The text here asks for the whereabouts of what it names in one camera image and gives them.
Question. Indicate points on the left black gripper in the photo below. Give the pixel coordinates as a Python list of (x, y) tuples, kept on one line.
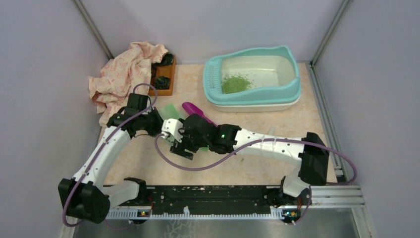
[(157, 129)]

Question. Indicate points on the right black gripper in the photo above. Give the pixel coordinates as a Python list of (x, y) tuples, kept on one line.
[(179, 148)]

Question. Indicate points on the green litter bag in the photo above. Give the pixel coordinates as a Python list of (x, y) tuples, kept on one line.
[(170, 112)]

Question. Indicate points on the purple plastic scoop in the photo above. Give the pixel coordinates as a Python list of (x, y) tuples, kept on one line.
[(191, 109)]

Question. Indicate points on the white bag clip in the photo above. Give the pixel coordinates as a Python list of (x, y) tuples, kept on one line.
[(271, 131)]

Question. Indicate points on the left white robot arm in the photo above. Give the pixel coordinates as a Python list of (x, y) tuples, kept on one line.
[(85, 196)]

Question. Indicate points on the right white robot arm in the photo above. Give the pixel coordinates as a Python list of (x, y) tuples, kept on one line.
[(308, 154)]

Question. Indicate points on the green litter pile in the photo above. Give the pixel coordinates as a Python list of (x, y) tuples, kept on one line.
[(234, 83)]

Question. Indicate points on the teal litter box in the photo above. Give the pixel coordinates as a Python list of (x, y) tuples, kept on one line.
[(273, 71)]

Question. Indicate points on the dark plant near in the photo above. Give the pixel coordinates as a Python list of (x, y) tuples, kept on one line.
[(162, 83)]

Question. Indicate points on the dark plant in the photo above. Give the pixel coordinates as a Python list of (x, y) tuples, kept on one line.
[(167, 60), (162, 83)]

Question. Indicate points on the pink patterned cloth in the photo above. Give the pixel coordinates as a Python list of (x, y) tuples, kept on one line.
[(120, 75)]

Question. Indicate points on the dark plant far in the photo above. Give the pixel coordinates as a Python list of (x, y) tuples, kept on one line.
[(167, 60)]

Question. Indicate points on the white slotted cable duct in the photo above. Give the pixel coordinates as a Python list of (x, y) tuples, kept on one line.
[(135, 214)]

